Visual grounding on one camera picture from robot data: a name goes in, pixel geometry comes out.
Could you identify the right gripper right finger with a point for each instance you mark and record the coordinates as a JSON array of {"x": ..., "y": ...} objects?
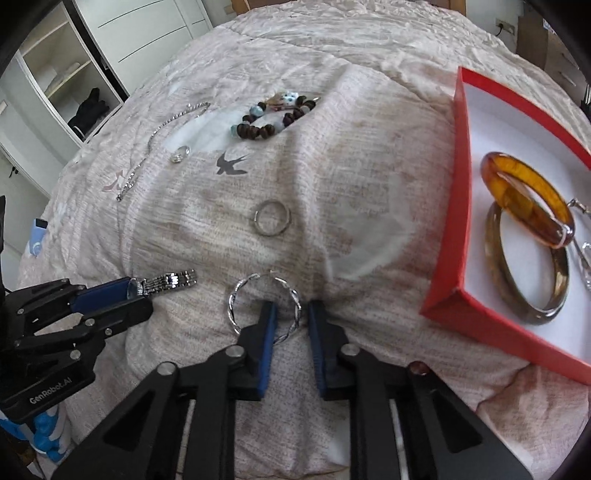
[{"x": 406, "y": 422}]

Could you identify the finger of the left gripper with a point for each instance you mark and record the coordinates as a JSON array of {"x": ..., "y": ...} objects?
[
  {"x": 92, "y": 322},
  {"x": 99, "y": 295}
]

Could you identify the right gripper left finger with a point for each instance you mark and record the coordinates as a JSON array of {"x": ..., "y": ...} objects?
[{"x": 180, "y": 422}]

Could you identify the silver metal wristwatch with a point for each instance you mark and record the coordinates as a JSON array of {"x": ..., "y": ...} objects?
[{"x": 163, "y": 283}]

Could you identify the dark translucent brown bangle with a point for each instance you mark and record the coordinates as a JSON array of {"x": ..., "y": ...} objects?
[{"x": 532, "y": 280}]

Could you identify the amber orange bangle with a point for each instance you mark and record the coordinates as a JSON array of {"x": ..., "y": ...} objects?
[{"x": 529, "y": 198}]

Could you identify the thin metal wire bangle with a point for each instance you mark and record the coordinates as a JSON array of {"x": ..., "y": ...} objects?
[{"x": 582, "y": 247}]

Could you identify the blue white gloved left hand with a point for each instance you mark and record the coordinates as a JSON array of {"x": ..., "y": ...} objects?
[{"x": 49, "y": 435}]

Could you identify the black folded clothes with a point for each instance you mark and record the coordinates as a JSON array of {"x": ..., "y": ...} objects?
[{"x": 88, "y": 113}]

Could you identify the white wardrobe with shelves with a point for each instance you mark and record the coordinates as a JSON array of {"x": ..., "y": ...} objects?
[{"x": 53, "y": 53}]

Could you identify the pink quilted bedspread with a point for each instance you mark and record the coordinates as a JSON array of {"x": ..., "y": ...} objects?
[{"x": 314, "y": 139}]

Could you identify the wooden drawer nightstand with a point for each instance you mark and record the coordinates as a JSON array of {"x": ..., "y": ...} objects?
[{"x": 538, "y": 44}]

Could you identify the wall power socket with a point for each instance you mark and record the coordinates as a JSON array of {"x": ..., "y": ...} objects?
[{"x": 505, "y": 27}]

